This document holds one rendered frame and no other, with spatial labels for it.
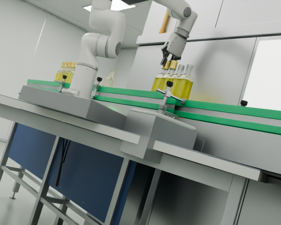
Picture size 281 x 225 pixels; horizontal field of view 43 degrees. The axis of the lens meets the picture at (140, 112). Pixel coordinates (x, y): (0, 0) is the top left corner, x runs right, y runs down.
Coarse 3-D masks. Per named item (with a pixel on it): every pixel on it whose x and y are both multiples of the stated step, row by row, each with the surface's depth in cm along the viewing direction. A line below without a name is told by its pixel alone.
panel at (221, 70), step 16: (192, 48) 190; (208, 48) 180; (224, 48) 172; (240, 48) 164; (256, 48) 157; (192, 64) 186; (208, 64) 177; (224, 64) 169; (240, 64) 162; (208, 80) 174; (224, 80) 166; (240, 80) 159; (192, 96) 179; (208, 96) 171; (224, 96) 163; (240, 96) 157
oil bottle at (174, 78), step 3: (174, 75) 172; (177, 75) 170; (171, 78) 173; (174, 78) 171; (177, 78) 170; (171, 81) 172; (174, 81) 170; (177, 81) 170; (174, 84) 170; (171, 87) 171; (174, 87) 169; (171, 90) 170; (174, 90) 169; (171, 93) 170
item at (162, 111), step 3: (159, 111) 152; (162, 111) 151; (165, 111) 152; (165, 114) 152; (168, 114) 153; (171, 114) 154; (174, 114) 155; (171, 117) 154; (174, 117) 155; (177, 117) 156
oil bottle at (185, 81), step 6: (180, 78) 168; (186, 78) 165; (192, 78) 168; (180, 84) 166; (186, 84) 165; (192, 84) 168; (180, 90) 165; (186, 90) 166; (180, 96) 164; (186, 96) 166
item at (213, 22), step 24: (192, 0) 206; (216, 0) 191; (240, 0) 177; (264, 0) 166; (168, 24) 218; (216, 24) 185; (240, 24) 173; (264, 24) 159; (144, 48) 230; (144, 72) 222; (168, 72) 204
